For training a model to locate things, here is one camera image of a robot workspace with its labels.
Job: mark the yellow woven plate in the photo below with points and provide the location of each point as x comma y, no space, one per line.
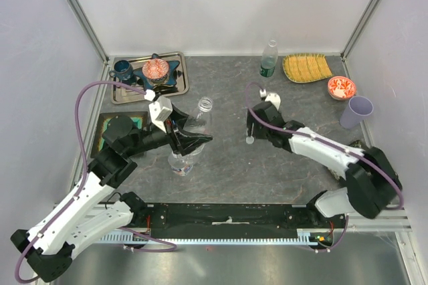
306,68

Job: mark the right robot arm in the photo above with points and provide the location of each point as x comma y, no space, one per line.
369,183

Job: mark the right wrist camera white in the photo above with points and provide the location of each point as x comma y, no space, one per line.
271,97

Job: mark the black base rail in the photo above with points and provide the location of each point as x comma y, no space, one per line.
198,221

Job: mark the blue mug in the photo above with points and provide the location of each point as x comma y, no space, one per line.
123,72

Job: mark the red label water bottle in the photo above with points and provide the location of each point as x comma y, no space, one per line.
181,165

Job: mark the clear bottle white cap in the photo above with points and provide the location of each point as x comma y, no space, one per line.
200,122

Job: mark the red patterned bowl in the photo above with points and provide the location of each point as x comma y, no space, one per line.
156,70

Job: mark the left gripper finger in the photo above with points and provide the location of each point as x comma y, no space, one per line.
190,142
180,120

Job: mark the teal rectangular dish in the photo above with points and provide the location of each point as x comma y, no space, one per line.
139,119

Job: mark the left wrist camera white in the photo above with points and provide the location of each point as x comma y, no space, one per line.
159,111

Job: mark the white cable duct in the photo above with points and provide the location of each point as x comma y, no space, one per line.
303,238

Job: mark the green label clear bottle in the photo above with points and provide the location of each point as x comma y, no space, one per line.
269,59

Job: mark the blue star dish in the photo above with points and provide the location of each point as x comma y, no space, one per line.
168,83

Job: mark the red floral bowl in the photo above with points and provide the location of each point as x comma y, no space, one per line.
341,88

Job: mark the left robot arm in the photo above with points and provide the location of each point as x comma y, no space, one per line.
50,247

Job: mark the black floral square plate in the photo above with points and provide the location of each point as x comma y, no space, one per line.
356,144

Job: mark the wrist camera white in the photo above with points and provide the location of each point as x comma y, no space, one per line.
271,97
159,111

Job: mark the purple plastic cup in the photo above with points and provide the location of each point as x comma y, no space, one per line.
357,109

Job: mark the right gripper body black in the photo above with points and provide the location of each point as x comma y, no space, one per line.
261,132

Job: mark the plain white bottle cap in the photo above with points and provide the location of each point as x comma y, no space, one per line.
249,140

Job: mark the metal tray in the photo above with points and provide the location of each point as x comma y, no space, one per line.
120,95

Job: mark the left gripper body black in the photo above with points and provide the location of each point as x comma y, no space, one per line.
171,130

